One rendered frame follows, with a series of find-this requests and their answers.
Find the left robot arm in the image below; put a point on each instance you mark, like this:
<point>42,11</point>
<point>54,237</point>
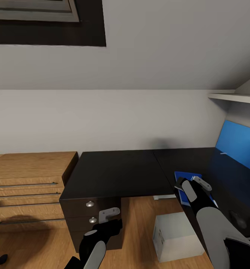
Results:
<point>92,249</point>

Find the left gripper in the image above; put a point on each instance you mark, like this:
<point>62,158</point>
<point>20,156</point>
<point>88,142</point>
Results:
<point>113,227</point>

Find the fixed window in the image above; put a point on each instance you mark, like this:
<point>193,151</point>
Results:
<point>52,22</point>

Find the folder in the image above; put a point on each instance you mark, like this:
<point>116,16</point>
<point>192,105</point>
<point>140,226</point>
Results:
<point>189,176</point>

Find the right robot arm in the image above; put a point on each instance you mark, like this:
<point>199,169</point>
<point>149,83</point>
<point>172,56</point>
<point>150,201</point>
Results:
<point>228,248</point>

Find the desk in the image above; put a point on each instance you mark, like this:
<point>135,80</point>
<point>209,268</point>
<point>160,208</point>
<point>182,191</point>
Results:
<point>138,173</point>

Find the mouse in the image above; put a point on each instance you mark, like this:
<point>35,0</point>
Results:
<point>238,220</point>

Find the notebook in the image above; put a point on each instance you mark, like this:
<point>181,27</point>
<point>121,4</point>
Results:
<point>177,185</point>

